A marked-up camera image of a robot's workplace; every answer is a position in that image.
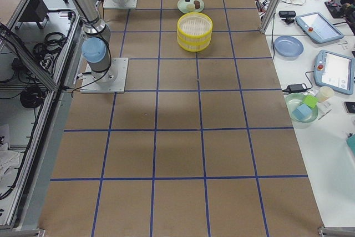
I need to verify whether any upper teach pendant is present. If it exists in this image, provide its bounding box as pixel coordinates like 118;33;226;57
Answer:
295;12;344;43

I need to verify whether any white bun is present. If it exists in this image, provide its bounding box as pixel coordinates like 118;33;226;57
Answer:
186;4;195;11

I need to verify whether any light green plate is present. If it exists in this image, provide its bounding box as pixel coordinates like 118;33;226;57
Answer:
177;0;205;14

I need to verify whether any brown bun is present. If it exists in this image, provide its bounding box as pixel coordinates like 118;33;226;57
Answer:
194;1;201;9

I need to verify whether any lower teach pendant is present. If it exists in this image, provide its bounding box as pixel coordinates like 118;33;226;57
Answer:
313;50;354;95

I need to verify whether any green foam cube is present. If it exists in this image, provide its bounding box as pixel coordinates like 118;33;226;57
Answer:
302;94;318;109

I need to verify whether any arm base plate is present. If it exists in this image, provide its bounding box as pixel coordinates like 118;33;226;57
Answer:
103;0;138;9
80;58;129;93

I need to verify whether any paper cup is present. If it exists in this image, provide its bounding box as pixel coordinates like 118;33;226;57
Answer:
316;86;334;102

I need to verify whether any blue plate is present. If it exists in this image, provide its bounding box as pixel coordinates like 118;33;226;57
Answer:
274;36;304;58

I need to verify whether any yellow steamer layer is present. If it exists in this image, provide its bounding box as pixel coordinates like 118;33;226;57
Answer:
177;12;213;38
177;36;211;52

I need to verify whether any blue foam cube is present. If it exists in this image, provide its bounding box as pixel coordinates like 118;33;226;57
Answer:
292;104;312;121

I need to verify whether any green bowl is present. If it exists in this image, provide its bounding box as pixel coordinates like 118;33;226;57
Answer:
285;93;318;123

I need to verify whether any black power adapter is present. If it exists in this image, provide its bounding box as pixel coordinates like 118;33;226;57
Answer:
285;83;308;93

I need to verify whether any black webcam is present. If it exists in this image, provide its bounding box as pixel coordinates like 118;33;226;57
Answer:
278;11;296;25

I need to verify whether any teach pendant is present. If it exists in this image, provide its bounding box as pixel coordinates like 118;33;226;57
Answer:
313;50;354;95
295;12;344;43

